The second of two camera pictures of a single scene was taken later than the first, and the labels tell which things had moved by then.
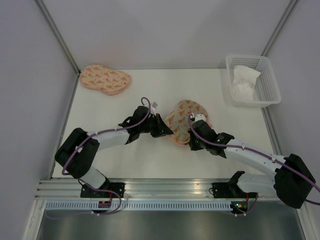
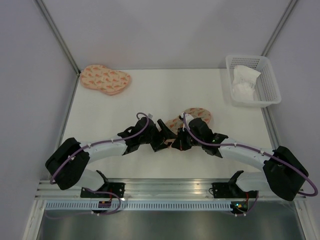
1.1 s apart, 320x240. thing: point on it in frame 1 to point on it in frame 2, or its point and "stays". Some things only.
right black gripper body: [195, 143] to [186, 140]
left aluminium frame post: [49, 18] stays
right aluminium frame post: [278, 28] stays
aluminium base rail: [143, 188] stays
